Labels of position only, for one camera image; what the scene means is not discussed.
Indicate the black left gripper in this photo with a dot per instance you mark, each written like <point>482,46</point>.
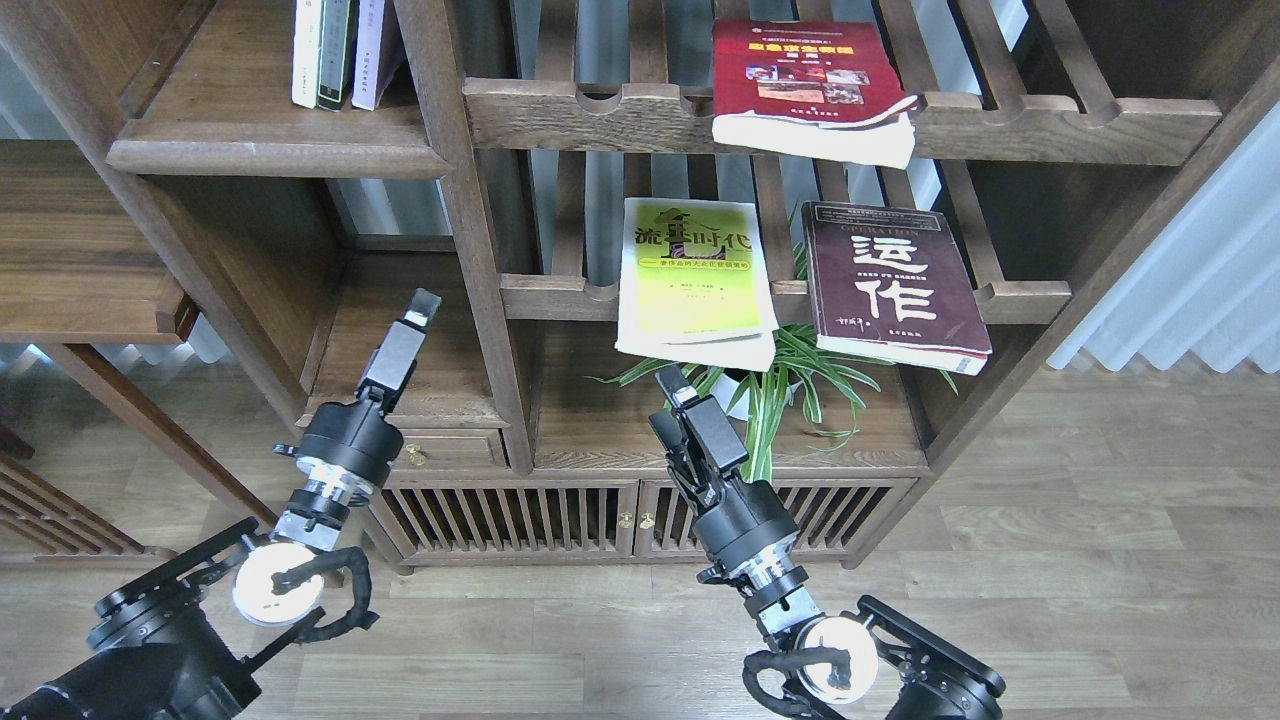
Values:
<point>349,448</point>

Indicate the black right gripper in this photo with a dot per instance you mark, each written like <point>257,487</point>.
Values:
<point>743,527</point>

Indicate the yellow green book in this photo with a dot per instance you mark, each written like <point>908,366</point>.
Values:
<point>693,286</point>

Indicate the dark maroon book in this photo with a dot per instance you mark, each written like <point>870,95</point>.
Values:
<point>890,284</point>

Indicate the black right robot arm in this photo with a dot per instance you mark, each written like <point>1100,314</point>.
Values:
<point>813,662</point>

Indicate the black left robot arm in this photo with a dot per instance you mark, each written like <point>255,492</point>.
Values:
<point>154,653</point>

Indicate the white plant pot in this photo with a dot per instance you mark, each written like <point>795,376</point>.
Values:
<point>754,396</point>

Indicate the brass cabinet door knobs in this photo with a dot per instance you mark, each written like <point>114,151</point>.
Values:
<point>643,521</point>

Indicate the green spider plant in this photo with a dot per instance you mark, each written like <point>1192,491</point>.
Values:
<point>831,384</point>

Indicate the lavender upright book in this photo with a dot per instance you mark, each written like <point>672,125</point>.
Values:
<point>379,52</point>

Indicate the dark green upright book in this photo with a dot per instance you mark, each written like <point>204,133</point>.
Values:
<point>336,53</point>

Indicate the white upright book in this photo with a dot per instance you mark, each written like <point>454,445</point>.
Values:
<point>306,43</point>

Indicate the red book with photos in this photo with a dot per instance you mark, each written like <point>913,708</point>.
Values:
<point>824,90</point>

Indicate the white curtain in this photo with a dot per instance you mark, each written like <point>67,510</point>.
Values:
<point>1209,285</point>

